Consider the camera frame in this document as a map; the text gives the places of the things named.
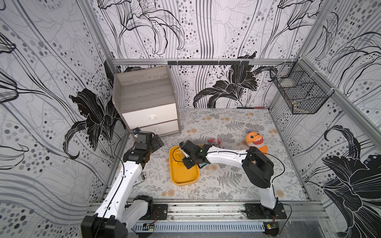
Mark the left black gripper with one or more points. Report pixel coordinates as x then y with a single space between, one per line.
155 144

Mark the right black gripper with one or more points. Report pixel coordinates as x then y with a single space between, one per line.
188 159

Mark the yellow plastic storage tray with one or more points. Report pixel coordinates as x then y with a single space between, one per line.
180 175

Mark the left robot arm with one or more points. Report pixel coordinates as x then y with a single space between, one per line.
112 219

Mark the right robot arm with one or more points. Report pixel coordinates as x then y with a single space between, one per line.
257 166

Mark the red clothespin far pair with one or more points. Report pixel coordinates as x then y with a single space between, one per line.
216 141

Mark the newspaper print pouch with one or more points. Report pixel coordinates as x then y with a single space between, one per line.
141 178

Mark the grey wooden drawer cabinet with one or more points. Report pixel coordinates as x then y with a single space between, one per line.
139 95

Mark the orange shark plush toy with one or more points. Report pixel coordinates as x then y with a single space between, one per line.
254 139

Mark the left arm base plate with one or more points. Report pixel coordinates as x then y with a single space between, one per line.
159 213

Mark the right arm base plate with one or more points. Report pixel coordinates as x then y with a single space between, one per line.
255 211

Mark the white slotted cable duct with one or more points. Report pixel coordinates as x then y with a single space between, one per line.
199 227

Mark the black bar on rail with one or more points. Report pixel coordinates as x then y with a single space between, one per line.
203 62

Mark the black wire wall basket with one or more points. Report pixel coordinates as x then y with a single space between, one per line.
300 87

